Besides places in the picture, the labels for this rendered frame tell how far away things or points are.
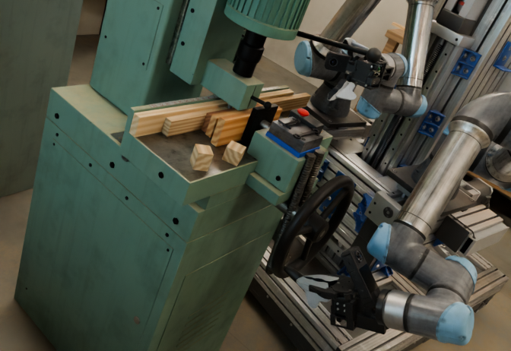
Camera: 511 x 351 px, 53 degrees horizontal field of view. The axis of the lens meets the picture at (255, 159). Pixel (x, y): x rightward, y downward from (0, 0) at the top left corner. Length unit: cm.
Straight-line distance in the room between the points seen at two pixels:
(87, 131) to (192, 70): 31
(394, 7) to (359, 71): 323
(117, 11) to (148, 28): 12
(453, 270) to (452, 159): 24
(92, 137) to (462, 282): 91
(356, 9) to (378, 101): 31
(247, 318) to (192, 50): 119
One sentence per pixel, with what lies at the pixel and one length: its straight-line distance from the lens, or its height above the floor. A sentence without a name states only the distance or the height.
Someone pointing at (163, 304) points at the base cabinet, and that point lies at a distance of 132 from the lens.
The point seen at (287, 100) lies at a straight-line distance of 151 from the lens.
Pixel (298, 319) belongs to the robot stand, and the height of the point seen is 17.
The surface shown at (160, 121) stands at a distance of 115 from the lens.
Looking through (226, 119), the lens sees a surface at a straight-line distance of 117.
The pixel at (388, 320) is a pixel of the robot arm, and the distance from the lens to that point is 107.
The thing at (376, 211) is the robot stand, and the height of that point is 72.
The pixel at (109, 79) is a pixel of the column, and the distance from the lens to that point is 145.
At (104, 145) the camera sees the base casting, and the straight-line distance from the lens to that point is 133.
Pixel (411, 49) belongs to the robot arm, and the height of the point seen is 118.
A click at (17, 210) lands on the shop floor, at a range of 230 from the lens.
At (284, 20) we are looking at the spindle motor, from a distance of 116.
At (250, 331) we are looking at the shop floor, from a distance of 208.
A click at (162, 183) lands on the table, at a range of 109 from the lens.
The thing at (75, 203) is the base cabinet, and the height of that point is 55.
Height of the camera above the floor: 145
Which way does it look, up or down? 27 degrees down
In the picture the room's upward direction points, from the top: 22 degrees clockwise
